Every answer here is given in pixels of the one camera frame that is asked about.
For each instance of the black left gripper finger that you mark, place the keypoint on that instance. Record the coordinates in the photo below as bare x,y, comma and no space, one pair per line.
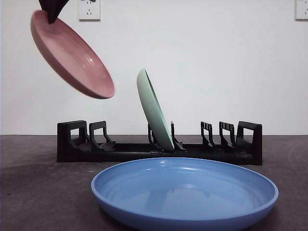
51,7

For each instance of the pink plate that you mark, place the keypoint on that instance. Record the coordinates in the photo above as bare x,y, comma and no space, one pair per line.
72,62

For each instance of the green plate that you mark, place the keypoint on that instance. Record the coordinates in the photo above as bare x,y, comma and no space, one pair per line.
154,113

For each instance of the blue plate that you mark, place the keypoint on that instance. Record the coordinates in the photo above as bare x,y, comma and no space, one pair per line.
183,204

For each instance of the black plate rack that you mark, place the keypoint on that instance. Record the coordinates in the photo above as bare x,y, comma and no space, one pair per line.
72,156

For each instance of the white wall socket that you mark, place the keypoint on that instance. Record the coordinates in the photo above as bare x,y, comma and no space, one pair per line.
302,10
89,12

